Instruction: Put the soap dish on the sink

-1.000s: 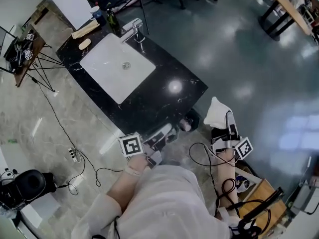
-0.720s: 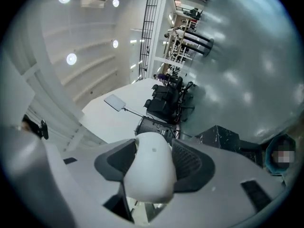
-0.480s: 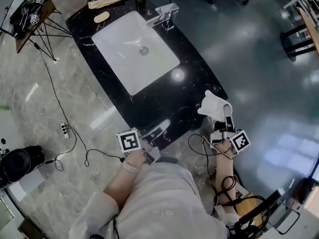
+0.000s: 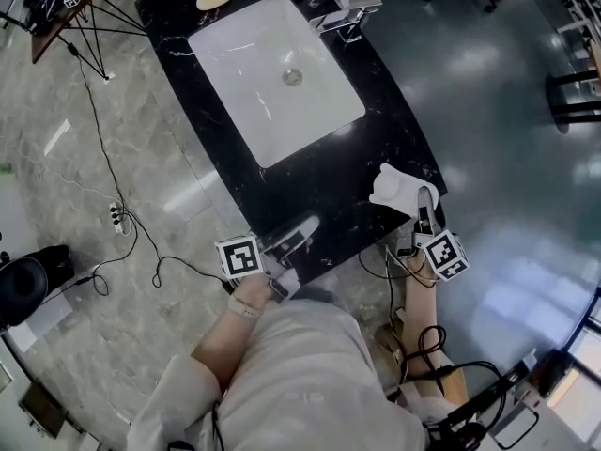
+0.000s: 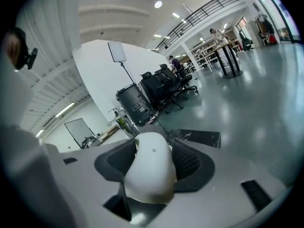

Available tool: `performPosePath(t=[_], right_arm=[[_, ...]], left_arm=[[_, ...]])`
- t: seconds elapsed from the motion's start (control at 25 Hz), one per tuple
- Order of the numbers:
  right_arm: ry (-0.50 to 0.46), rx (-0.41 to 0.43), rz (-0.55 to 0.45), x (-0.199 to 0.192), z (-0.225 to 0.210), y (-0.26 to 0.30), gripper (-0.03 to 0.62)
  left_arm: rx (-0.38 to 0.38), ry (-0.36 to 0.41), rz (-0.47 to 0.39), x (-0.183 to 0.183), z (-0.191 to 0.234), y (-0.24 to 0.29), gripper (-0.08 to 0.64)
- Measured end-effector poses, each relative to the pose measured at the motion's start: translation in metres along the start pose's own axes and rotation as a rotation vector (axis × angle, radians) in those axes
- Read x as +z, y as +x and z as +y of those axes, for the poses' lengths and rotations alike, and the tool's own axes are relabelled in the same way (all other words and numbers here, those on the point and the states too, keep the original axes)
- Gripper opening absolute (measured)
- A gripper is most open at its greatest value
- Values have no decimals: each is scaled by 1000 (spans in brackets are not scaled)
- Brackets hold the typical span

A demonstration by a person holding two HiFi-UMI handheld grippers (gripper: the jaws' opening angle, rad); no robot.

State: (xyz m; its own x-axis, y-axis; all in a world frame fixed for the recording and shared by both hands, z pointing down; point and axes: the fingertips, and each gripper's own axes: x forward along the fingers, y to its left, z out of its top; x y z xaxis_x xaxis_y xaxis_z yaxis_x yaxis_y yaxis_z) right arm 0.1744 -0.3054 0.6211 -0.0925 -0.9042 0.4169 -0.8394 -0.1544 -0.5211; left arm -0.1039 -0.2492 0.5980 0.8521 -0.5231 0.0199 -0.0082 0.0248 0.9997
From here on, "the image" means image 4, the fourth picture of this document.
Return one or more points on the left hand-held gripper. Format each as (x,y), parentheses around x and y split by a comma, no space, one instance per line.
(239,259)

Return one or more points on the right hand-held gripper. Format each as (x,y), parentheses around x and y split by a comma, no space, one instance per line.
(446,256)

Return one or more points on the white cloth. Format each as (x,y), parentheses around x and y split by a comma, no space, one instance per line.
(396,188)

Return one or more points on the person's left forearm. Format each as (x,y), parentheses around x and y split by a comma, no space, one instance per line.
(230,336)

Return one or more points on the person's right forearm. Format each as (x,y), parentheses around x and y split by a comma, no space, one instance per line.
(420,308)

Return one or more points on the beige soap bar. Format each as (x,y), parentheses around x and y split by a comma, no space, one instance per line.
(212,0)

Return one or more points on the black marble counter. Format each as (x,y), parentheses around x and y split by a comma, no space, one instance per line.
(328,181)

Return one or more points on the pale wristband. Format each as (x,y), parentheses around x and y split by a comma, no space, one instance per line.
(243,307)

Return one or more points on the person's white shirt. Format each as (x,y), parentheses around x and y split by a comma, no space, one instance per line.
(300,383)

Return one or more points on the white sink basin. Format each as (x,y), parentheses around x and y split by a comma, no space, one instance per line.
(263,78)

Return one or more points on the white floor power strip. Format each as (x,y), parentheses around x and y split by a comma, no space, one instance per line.
(115,216)

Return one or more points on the black table legs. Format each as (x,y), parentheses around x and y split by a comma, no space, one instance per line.
(573,97)

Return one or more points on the chrome faucet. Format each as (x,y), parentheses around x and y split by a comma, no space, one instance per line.
(347,17)

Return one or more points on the grey platform trolley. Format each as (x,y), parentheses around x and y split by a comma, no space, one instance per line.
(514,428)

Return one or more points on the white paper sheet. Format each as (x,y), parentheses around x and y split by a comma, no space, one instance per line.
(40,322)

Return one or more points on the black round stool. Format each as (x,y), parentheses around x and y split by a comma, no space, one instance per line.
(21,291)

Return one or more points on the black camera pole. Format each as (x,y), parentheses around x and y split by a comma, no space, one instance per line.
(488,395)

